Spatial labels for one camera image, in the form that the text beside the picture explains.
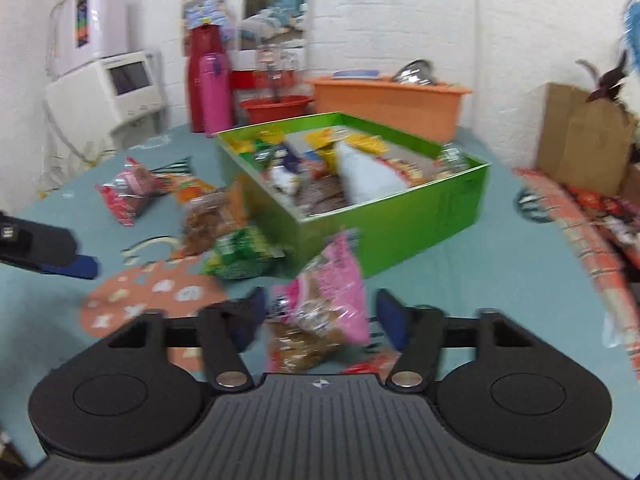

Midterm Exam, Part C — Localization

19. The metal bowl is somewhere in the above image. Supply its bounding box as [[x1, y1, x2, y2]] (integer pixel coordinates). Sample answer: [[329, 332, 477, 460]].
[[391, 59, 439, 86]]

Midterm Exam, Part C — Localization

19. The red striped snack packet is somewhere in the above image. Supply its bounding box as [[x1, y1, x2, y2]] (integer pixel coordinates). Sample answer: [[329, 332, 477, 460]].
[[382, 156, 428, 186]]

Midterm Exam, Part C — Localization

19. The white water purifier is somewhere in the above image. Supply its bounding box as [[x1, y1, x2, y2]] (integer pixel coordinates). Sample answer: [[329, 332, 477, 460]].
[[51, 0, 132, 77]]

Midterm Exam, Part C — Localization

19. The white appliance with screen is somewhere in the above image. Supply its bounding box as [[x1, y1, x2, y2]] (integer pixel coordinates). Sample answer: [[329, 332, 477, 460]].
[[44, 50, 169, 153]]

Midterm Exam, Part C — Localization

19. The green cardboard box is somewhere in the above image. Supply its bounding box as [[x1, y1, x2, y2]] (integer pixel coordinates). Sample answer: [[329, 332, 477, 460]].
[[215, 112, 494, 282]]

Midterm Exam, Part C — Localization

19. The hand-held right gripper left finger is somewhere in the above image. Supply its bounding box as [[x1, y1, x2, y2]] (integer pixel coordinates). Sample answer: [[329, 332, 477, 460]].
[[106, 287, 269, 392]]

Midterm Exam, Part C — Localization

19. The green snack packet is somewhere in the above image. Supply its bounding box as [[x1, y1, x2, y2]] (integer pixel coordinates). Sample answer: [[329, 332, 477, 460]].
[[201, 226, 287, 281]]

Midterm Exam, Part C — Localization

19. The blue plate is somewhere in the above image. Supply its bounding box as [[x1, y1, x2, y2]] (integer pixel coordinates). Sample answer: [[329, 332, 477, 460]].
[[331, 68, 385, 81]]

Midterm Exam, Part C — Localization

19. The orange plastic basin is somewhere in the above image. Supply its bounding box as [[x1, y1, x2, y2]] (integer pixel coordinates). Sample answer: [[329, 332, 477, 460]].
[[304, 75, 474, 144]]

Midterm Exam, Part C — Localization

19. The red clear snack packet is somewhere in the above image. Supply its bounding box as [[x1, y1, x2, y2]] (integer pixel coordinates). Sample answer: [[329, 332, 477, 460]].
[[96, 157, 168, 227]]

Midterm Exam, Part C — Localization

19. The orange snack packet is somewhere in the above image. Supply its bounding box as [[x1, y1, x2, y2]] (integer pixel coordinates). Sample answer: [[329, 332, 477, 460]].
[[169, 174, 217, 203]]

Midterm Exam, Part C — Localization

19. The orange patterned rolled cloth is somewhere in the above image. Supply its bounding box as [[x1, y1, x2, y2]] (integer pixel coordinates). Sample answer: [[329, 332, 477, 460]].
[[514, 166, 640, 378]]

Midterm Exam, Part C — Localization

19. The flower photo wall poster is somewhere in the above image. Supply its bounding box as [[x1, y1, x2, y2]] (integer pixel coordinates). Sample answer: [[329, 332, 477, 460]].
[[182, 0, 237, 31]]

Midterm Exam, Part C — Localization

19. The red thermos flask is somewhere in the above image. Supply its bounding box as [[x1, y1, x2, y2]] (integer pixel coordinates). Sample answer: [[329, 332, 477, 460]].
[[187, 25, 232, 134]]

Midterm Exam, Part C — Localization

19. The clear plastic packet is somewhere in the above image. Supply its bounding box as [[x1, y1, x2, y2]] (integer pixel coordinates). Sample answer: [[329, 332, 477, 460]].
[[434, 143, 472, 177]]

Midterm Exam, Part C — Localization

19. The red plastic basin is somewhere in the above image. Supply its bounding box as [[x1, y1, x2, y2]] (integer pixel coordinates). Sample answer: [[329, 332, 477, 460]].
[[240, 95, 315, 127]]

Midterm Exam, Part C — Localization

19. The teal printed tablecloth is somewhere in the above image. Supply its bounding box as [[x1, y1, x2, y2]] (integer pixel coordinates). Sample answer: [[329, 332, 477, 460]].
[[0, 125, 640, 466]]

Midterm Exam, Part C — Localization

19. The brown snack packet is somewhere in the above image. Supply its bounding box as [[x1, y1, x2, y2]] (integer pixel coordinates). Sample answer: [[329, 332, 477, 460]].
[[294, 179, 352, 217]]

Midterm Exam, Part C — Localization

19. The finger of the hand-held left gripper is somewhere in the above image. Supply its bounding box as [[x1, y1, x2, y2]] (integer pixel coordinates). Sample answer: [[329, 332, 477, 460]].
[[0, 211, 99, 281]]

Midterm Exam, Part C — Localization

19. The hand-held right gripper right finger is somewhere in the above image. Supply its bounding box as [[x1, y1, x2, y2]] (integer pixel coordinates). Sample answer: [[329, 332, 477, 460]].
[[375, 288, 538, 392]]

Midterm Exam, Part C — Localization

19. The bedroom photo wall poster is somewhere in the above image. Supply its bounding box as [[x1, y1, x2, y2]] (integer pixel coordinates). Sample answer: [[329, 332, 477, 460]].
[[242, 0, 309, 52]]

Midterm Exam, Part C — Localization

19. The clear brown cookie packet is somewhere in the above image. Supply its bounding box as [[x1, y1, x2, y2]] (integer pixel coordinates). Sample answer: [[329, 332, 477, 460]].
[[181, 184, 248, 257]]

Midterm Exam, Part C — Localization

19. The yellow packet with red label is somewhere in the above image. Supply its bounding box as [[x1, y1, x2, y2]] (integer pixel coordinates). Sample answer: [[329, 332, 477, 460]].
[[304, 129, 352, 162]]

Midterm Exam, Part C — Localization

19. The pink water bottle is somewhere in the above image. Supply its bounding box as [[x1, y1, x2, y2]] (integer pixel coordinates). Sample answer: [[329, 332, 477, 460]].
[[199, 52, 234, 137]]

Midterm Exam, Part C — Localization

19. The red box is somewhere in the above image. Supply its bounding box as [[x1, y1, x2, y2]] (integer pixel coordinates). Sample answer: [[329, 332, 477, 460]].
[[230, 70, 307, 100]]

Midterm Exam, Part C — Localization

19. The white snack packet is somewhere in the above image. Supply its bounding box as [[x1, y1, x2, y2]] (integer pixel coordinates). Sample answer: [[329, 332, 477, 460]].
[[334, 141, 413, 207]]

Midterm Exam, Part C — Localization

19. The yellow snack packet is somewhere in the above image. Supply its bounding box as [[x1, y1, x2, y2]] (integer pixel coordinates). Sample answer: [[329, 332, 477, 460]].
[[349, 132, 392, 157]]

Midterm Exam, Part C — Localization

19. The pink snack packet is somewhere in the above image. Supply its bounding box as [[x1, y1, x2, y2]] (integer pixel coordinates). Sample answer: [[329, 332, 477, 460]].
[[267, 232, 372, 373]]

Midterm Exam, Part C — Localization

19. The brown cardboard box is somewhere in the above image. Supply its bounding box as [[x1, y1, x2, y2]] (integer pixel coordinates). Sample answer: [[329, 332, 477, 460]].
[[536, 82, 638, 200]]

